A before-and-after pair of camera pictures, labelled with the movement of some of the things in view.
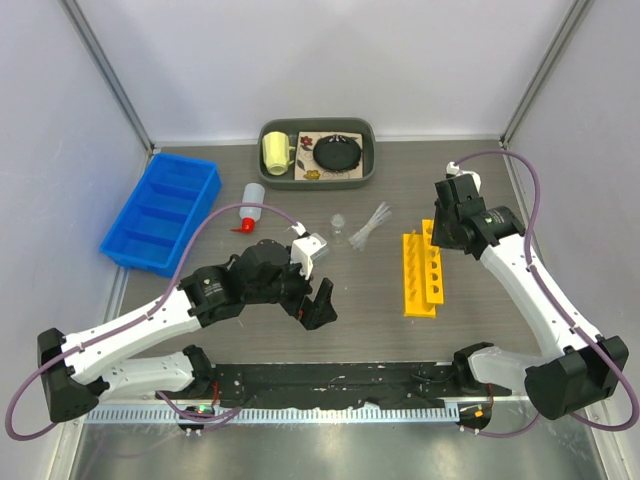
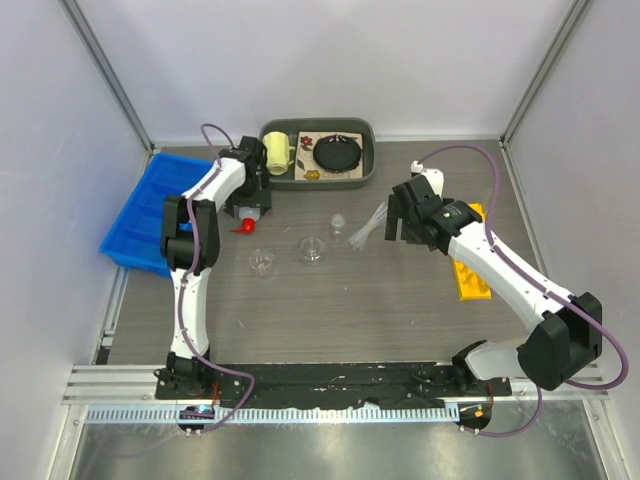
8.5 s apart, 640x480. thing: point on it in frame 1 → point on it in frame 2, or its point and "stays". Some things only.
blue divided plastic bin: x=173 y=196 stays
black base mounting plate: x=392 y=385 stays
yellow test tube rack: x=422 y=273 → x=472 y=283
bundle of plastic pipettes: x=358 y=239 stays
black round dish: x=336 y=153 stays
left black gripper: x=312 y=314 → x=260 y=198
